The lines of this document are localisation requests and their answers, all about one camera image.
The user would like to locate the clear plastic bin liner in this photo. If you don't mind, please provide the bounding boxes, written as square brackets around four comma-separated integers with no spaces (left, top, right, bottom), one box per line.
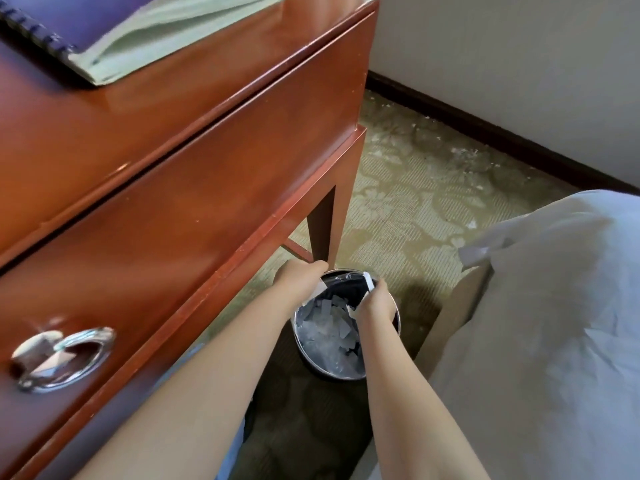
[293,269,400,379]

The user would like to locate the white bed sheet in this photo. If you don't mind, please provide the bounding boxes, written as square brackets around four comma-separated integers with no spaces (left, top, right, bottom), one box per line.
[349,189,640,480]

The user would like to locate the person's right hand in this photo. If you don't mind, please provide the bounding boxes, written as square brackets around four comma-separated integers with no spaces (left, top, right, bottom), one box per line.
[352,278,399,325]

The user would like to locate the person's left forearm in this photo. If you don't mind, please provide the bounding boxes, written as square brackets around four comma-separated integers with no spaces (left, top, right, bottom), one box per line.
[72,289,306,480]

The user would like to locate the brown wooden desk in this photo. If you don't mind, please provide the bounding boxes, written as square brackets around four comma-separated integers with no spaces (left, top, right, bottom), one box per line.
[0,0,380,480]

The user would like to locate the metal drawer handle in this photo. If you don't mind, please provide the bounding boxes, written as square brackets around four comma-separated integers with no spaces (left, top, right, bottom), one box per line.
[9,325,117,395]

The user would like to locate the person's blue jeans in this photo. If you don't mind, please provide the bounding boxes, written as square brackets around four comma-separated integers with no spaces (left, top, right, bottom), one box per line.
[165,342,249,480]

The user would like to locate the person's right forearm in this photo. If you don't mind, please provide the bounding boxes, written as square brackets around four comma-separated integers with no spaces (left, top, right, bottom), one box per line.
[355,314,493,480]

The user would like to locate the small round trash bin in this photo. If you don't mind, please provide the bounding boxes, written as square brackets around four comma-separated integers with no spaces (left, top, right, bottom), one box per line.
[291,268,402,382]

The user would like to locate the person's left hand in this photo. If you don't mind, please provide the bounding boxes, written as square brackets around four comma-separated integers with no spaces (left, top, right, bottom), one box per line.
[272,258,330,311]

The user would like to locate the white paper scraps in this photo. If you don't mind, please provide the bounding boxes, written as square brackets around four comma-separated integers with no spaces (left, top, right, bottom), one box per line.
[299,271,376,378]

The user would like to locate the purple spiral notebook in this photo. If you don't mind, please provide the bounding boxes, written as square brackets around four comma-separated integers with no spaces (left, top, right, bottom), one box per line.
[0,0,287,87]

